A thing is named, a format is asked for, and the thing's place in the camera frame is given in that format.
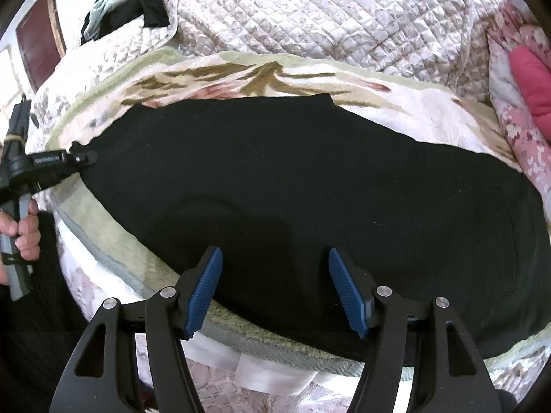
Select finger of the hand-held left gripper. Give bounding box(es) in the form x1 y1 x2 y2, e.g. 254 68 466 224
69 140 100 167

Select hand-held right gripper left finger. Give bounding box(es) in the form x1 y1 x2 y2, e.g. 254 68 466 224
48 245 225 413

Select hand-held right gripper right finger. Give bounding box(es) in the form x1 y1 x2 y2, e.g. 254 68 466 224
328 247 504 413

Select black pants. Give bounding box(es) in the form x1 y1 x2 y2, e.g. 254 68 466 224
71 92 551 360

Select person's left hand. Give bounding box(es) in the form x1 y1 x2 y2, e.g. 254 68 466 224
0 209 41 264

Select dark clothing pile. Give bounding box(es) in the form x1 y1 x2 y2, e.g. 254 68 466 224
82 0 144 44

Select black garment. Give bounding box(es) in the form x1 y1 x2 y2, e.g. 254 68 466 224
142 0 168 27

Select floral fleece blanket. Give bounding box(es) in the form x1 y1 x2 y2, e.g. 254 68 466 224
45 47 551 379

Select pink floral comforter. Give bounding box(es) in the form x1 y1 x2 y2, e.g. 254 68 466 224
486 0 551 229

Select quilted leaf-print bedspread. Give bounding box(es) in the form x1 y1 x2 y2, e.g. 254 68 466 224
26 0 513 138

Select pink pillow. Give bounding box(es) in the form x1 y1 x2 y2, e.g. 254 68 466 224
509 45 551 142

